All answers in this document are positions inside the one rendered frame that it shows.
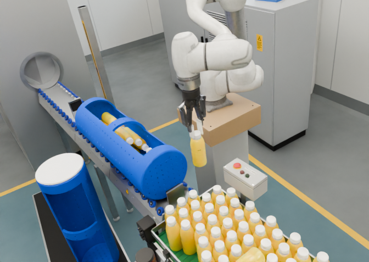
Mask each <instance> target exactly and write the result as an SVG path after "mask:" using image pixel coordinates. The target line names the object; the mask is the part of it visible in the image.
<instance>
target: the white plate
mask: <svg viewBox="0 0 369 262"><path fill-rule="evenodd" d="M82 167H83V158H82V157H81V156H80V155H78V154H75V153H65V154H60V155H57V156H54V157H52V158H50V159H48V160H47V161H45V162H44V163H43V164H42V165H41V166H40V167H39V168H38V169H37V171H36V175H35V178H36V180H37V182H39V183H40V184H43V185H56V184H59V183H63V182H65V181H67V180H69V179H71V178H72V177H74V176H75V175H76V174H77V173H78V172H79V171H80V170H81V169H82Z"/></svg>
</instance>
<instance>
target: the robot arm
mask: <svg viewBox="0 0 369 262"><path fill-rule="evenodd" d="M246 1H247V0H186V4H187V12H188V15H189V17H190V19H191V20H192V21H193V22H194V23H196V24H197V25H199V26H200V27H202V28H203V29H205V30H206V31H208V32H210V33H211V34H213V35H215V36H216V37H215V38H214V39H213V40H212V41H211V42H208V43H201V42H198V39H197V38H196V36H195V35H194V34H193V33H192V32H182V33H179V34H177V35H175V37H174V39H173V40H172V46H171V53H172V62H173V66H174V69H175V71H176V74H177V80H178V86H179V88H180V89H181V94H182V98H183V101H182V104H181V105H180V106H178V107H177V108H178V109H179V111H180V115H181V120H182V125H184V126H185V127H187V130H188V132H189V136H190V137H191V138H192V139H195V134H194V125H192V111H193V108H194V109H195V112H196V115H197V118H198V119H196V121H197V129H198V131H200V133H201V134H202V135H203V121H204V118H205V117H206V111H207V113H211V112H213V111H214V110H218V109H220V108H223V107H226V106H229V105H232V104H233V102H232V101H230V100H229V99H228V98H227V97H226V94H228V93H238V92H247V91H252V90H255V89H257V88H259V87H260V86H261V85H262V84H263V82H264V72H263V69H262V68H261V67H260V66H258V65H255V64H254V61H253V60H252V52H253V49H252V46H251V44H250V43H249V42H248V41H247V28H246V22H245V12H244V6H245V4H246ZM214 2H219V4H220V5H221V7H222V9H223V10H224V12H225V19H226V26H227V27H226V26H225V25H224V24H222V23H220V22H219V21H217V20H216V19H214V18H213V17H211V16H210V15H208V14H207V13H205V12H204V11H202V10H203V8H204V6H205V5H206V4H209V3H214ZM200 92H201V95H200ZM185 106H186V112H185Z"/></svg>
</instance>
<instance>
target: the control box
mask: <svg viewBox="0 0 369 262"><path fill-rule="evenodd" d="M234 163H240V164H241V166H240V167H239V168H235V167H234V166H233V164H234ZM241 170H243V171H244V174H240V171H241ZM223 171H224V178H225V182H226V183H228V184H229V185H230V186H232V187H233V188H235V189H236V190H238V191H239V192H240V193H242V194H243V195H245V196H246V197H248V198H249V199H251V200H252V201H255V200H256V199H258V198H259V197H260V196H262V195H263V194H264V193H265V192H267V175H265V174H263V173H262V172H260V171H259V170H257V169H255V168H253V167H252V166H250V165H248V164H247V163H245V162H243V161H242V160H240V159H238V158H236V159H235V160H233V161H231V162H230V163H228V164H227V165H225V166H224V167H223ZM252 171H253V172H252ZM246 174H249V175H250V177H245V175H246Z"/></svg>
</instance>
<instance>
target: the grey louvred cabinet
mask: <svg viewBox="0 0 369 262"><path fill-rule="evenodd" d="M159 6H160V12H161V19H162V23H163V29H164V35H165V42H166V48H167V54H168V59H169V65H170V71H171V77H172V81H173V82H174V83H175V86H176V87H177V88H179V86H178V80H177V74H176V71H175V69H174V66H173V62H172V53H171V46H172V40H173V39H174V37H175V35H177V34H179V33H182V32H192V33H193V34H194V35H195V36H196V38H197V39H198V42H201V43H208V42H211V41H212V40H213V39H214V38H215V37H216V36H215V35H213V34H211V33H210V32H208V31H206V30H205V29H203V28H202V27H200V26H199V25H197V24H196V23H194V22H193V21H192V20H191V19H190V17H189V15H188V12H187V4H186V0H159ZM202 11H204V12H205V13H207V14H208V15H210V16H211V17H213V18H214V19H216V20H217V21H219V22H220V23H222V24H224V25H225V26H226V19H225V12H224V10H223V9H222V7H221V5H220V4H219V2H214V3H209V4H206V5H205V6H204V8H203V10H202ZM244 12H245V22H246V28H247V41H248V42H249V43H250V44H251V46H252V49H253V52H252V60H253V61H254V64H255V65H258V66H260V67H261V68H262V69H263V72H264V82H263V84H262V85H261V86H260V87H259V88H257V89H255V90H252V91H247V92H238V93H236V94H238V95H240V96H242V97H244V98H246V99H248V100H250V101H252V102H254V103H257V104H259V105H261V123H260V124H258V125H256V126H254V127H252V128H250V129H248V135H249V136H251V137H252V138H254V139H256V140H257V141H259V142H260V143H262V144H263V145H265V146H266V147H267V148H269V149H271V150H272V151H276V150H278V149H280V148H282V147H283V146H285V145H287V144H289V143H291V142H293V141H295V140H297V139H299V138H300V137H302V136H304V135H305V133H306V129H307V128H308V122H309V109H310V96H311V84H312V71H313V64H314V51H315V38H316V26H317V13H318V0H284V1H281V2H279V3H267V2H258V1H255V0H247V1H246V4H245V6H244ZM226 27H227V26H226ZM179 89H180V88H179Z"/></svg>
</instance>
